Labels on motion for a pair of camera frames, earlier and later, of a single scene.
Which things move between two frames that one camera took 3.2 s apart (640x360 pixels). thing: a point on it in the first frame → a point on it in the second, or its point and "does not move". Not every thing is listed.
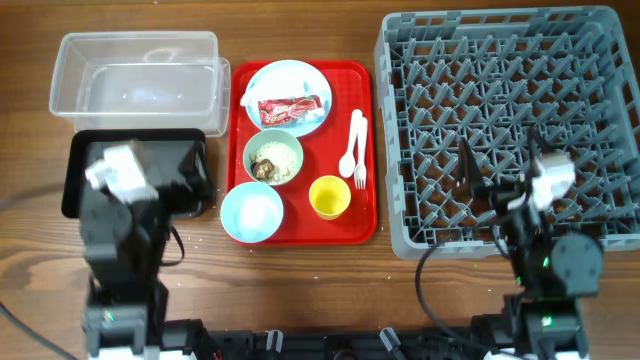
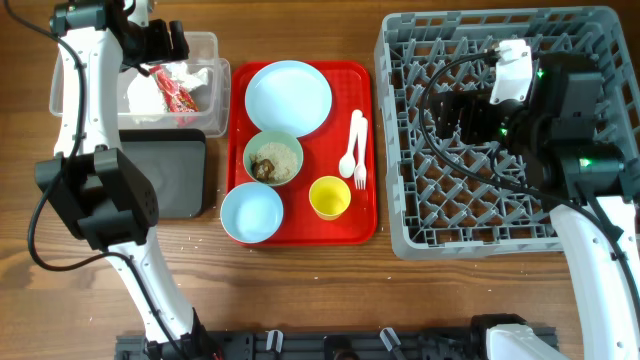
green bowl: [273, 157] does not move
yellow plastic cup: [329, 197] does not move
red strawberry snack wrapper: [279, 111] → [178, 100]
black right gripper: [469, 183] → [475, 106]
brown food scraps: [262, 169] does not move
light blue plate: [288, 94] does not move
